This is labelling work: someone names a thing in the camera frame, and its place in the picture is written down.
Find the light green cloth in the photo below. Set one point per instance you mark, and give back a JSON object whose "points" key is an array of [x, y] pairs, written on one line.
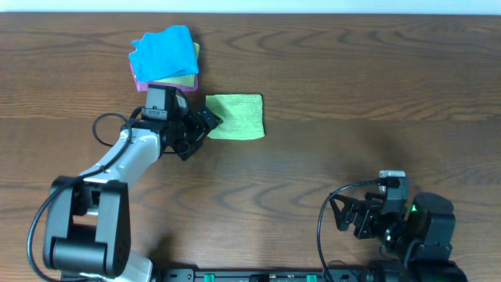
{"points": [[241, 114]]}

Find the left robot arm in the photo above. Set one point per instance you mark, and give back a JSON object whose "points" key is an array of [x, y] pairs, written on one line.
{"points": [[88, 226]]}

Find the blue folded cloth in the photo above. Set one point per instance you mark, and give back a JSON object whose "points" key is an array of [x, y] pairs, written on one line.
{"points": [[165, 54]]}

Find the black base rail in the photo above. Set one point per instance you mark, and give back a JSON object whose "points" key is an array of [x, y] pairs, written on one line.
{"points": [[353, 274]]}

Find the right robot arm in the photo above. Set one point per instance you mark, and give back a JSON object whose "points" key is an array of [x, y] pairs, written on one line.
{"points": [[419, 238]]}

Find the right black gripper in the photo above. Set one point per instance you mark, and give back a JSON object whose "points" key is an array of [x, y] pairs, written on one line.
{"points": [[369, 210]]}

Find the green folded cloth in stack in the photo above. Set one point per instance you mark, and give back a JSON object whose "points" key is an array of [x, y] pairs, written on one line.
{"points": [[189, 81]]}

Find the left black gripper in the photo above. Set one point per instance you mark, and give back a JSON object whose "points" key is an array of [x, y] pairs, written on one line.
{"points": [[194, 131]]}

